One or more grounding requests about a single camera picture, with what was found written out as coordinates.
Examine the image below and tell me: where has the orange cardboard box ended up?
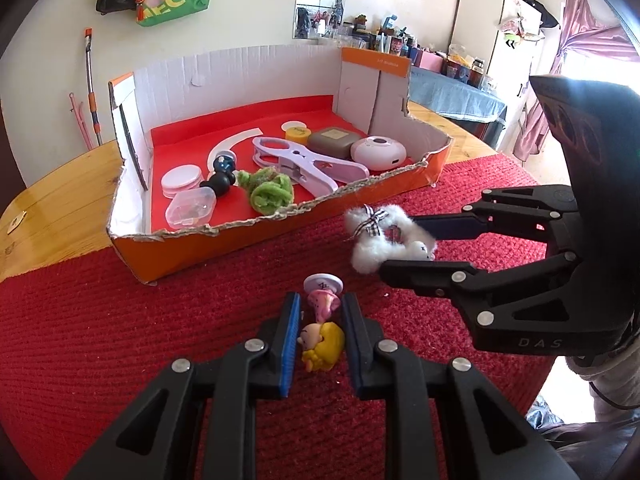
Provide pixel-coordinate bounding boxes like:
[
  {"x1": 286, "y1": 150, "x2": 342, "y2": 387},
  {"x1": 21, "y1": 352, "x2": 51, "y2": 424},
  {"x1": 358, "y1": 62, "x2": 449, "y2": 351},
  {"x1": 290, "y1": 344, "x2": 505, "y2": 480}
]
[{"x1": 106, "y1": 44, "x2": 455, "y2": 287}]

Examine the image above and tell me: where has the green fuzzy scrunchie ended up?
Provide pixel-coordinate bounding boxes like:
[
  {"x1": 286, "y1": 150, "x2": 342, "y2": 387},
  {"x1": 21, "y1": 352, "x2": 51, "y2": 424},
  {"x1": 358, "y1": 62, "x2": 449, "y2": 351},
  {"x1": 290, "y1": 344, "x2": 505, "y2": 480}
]
[{"x1": 235, "y1": 166, "x2": 296, "y2": 217}]

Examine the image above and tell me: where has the large purple plastic clip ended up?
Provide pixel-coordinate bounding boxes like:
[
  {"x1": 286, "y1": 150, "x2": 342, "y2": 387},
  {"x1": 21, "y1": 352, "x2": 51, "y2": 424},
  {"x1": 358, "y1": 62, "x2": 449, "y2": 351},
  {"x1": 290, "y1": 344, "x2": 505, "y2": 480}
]
[{"x1": 251, "y1": 136, "x2": 371, "y2": 196}]

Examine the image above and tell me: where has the pink plastic rod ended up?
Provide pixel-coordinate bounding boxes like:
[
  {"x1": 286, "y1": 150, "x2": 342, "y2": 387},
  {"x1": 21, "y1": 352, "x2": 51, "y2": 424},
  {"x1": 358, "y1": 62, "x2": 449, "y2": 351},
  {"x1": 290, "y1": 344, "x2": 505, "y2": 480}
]
[{"x1": 68, "y1": 91, "x2": 93, "y2": 151}]

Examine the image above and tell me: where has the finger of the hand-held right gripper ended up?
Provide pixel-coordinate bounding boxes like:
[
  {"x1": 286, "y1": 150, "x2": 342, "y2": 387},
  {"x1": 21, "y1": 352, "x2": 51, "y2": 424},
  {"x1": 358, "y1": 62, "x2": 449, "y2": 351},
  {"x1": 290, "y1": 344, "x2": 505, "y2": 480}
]
[
  {"x1": 378, "y1": 252, "x2": 583, "y2": 330},
  {"x1": 410, "y1": 185, "x2": 581, "y2": 242}
]

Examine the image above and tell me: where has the red paper box liner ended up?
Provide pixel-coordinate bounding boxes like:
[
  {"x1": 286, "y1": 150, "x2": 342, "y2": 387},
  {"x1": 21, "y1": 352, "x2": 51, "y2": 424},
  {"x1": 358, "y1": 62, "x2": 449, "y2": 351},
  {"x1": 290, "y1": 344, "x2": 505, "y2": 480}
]
[{"x1": 150, "y1": 94, "x2": 416, "y2": 233}]

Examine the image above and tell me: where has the white pink round device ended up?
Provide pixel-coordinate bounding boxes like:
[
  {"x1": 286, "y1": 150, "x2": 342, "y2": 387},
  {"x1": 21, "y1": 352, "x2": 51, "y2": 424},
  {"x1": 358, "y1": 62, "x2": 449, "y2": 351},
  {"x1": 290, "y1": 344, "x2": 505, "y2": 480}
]
[{"x1": 350, "y1": 136, "x2": 407, "y2": 171}]

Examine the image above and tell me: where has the mop handle with orange tip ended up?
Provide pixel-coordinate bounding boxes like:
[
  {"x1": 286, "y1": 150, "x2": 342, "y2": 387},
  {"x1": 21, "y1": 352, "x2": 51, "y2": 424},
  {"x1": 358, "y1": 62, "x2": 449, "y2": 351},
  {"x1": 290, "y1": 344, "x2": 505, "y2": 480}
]
[{"x1": 82, "y1": 27, "x2": 103, "y2": 147}]

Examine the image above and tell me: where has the small clear plastic box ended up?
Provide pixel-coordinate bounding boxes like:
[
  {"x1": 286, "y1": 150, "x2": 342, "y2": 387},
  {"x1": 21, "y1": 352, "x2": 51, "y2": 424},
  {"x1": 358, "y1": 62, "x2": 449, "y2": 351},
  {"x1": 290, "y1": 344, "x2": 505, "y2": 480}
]
[{"x1": 165, "y1": 190, "x2": 217, "y2": 227}]

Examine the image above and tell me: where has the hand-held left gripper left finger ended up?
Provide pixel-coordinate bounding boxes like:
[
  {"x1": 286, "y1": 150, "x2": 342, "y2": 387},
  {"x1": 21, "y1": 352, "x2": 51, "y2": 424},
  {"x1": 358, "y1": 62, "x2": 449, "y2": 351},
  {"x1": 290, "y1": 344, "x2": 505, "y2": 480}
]
[{"x1": 65, "y1": 292, "x2": 303, "y2": 480}]

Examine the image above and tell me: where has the pink figurine with suction cup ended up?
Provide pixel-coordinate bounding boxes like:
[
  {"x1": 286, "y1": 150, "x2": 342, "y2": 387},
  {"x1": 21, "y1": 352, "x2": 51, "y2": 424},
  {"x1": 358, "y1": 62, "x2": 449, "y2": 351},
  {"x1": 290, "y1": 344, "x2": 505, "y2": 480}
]
[{"x1": 303, "y1": 273, "x2": 346, "y2": 323}]

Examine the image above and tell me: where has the white fluffy plush hair clip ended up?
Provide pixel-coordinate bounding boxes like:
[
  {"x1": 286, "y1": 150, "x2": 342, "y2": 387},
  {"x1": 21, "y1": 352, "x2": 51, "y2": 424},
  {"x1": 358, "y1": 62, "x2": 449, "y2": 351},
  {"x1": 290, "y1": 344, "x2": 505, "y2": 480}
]
[{"x1": 344, "y1": 203, "x2": 437, "y2": 275}]

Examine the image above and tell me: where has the blue small figurine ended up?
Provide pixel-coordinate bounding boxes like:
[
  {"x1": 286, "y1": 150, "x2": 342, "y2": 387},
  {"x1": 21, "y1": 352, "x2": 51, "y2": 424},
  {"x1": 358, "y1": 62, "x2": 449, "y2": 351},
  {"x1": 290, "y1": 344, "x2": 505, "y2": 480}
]
[{"x1": 212, "y1": 151, "x2": 238, "y2": 176}]

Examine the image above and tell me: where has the black rounded figurine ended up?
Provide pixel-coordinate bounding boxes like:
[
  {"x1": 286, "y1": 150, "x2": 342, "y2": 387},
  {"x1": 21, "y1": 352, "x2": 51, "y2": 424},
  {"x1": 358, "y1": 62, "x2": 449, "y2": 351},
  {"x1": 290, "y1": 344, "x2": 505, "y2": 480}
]
[{"x1": 199, "y1": 170, "x2": 237, "y2": 198}]

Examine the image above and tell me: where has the pink curtain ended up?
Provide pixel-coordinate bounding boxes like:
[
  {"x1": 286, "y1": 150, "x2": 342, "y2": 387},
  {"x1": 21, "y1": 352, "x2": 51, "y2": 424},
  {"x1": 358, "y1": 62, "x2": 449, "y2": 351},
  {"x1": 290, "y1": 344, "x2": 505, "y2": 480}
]
[{"x1": 512, "y1": 0, "x2": 640, "y2": 161}]

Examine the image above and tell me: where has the white round disc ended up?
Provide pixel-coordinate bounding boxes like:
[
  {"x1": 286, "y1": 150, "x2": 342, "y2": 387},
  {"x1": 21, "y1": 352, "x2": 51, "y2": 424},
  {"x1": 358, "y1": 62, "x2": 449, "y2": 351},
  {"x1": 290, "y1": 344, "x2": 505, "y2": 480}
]
[{"x1": 161, "y1": 165, "x2": 202, "y2": 197}]

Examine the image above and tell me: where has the person's right forearm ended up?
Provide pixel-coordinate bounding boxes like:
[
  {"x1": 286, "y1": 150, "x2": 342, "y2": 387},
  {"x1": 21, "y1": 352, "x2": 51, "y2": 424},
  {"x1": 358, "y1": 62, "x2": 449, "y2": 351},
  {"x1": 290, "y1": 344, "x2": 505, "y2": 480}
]
[{"x1": 565, "y1": 355, "x2": 640, "y2": 421}]

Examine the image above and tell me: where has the cluttered side table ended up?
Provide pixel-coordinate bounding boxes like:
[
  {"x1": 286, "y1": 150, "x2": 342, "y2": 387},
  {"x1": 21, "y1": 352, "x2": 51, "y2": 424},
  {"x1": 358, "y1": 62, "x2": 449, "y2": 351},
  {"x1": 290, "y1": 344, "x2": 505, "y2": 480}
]
[{"x1": 320, "y1": 12, "x2": 501, "y2": 92}]

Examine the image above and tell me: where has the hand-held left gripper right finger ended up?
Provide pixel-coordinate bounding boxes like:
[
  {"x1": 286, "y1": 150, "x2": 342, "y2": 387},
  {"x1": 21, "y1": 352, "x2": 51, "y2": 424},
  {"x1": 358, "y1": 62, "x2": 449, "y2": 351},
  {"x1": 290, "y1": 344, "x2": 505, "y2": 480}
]
[{"x1": 341, "y1": 294, "x2": 581, "y2": 480}]

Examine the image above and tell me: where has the white tall cabinet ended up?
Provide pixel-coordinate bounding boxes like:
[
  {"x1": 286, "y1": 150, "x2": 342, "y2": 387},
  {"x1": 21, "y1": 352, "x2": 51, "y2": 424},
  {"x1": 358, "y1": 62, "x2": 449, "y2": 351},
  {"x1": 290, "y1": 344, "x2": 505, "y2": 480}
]
[{"x1": 450, "y1": 0, "x2": 546, "y2": 153}]

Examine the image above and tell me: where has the brown hard case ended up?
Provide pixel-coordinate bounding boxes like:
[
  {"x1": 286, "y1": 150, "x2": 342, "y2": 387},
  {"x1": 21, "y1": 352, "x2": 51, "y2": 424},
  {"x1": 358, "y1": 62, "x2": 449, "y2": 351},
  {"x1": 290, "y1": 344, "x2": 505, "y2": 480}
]
[{"x1": 306, "y1": 127, "x2": 358, "y2": 158}]

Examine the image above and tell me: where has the side table with grey-blue cloth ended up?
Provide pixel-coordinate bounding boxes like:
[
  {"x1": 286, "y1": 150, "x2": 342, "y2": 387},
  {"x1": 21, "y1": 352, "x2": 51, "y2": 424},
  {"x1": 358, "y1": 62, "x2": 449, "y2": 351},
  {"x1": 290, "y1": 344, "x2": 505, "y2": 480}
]
[{"x1": 407, "y1": 67, "x2": 508, "y2": 151}]

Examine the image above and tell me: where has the dark cloth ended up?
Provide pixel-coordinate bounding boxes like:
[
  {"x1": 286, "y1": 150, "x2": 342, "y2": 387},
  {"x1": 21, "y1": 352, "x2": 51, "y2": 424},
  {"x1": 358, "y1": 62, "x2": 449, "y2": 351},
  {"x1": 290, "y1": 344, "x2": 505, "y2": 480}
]
[{"x1": 525, "y1": 395, "x2": 640, "y2": 480}]

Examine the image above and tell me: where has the red knitted mat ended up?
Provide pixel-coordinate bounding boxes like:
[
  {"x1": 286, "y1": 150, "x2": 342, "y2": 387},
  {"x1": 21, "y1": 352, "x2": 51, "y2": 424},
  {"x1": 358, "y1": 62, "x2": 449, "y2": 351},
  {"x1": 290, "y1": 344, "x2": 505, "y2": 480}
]
[{"x1": 0, "y1": 155, "x2": 566, "y2": 480}]

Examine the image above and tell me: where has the yellow small figurine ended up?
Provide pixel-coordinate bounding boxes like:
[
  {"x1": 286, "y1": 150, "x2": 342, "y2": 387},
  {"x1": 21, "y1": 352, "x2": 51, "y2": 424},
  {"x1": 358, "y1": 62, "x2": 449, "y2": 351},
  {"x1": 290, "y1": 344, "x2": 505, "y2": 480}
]
[{"x1": 298, "y1": 321, "x2": 346, "y2": 373}]

